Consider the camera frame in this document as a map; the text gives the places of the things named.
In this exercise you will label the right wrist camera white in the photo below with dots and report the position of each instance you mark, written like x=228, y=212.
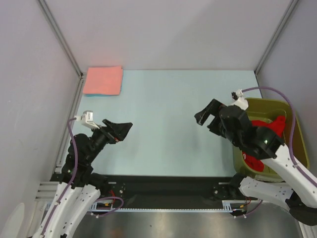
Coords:
x=239, y=99

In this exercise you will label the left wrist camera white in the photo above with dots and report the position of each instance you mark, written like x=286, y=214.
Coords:
x=86, y=119

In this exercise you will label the left aluminium frame post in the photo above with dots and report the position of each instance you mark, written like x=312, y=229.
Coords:
x=59, y=35

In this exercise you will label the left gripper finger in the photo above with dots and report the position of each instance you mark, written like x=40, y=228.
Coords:
x=124, y=132
x=113, y=127

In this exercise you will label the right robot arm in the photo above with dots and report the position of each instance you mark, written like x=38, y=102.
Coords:
x=299, y=199

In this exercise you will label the folded pink t shirt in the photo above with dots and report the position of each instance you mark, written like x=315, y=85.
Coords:
x=103, y=80

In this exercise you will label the right aluminium frame post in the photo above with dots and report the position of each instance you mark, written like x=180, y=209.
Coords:
x=282, y=24

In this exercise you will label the red t shirt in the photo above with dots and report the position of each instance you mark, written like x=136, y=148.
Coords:
x=262, y=142

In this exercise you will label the aluminium frame post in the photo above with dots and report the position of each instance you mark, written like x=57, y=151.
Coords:
x=59, y=35
x=282, y=24

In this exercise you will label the aluminium front rail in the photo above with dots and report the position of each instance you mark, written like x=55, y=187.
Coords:
x=46, y=191

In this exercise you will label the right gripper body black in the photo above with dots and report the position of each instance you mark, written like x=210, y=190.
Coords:
x=228, y=134

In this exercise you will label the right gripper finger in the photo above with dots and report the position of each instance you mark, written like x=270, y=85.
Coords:
x=216, y=126
x=212, y=108

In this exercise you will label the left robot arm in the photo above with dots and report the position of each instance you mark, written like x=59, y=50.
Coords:
x=74, y=168

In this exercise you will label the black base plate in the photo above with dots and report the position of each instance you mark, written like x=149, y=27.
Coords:
x=171, y=192

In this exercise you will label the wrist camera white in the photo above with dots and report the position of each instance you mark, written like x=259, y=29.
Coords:
x=239, y=99
x=86, y=119

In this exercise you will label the white slotted cable duct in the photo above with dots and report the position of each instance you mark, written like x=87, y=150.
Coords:
x=224, y=208

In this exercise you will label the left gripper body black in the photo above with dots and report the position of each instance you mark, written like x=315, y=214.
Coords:
x=101, y=137

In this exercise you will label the folded blue t shirt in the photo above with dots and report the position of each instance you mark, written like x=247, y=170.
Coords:
x=101, y=95

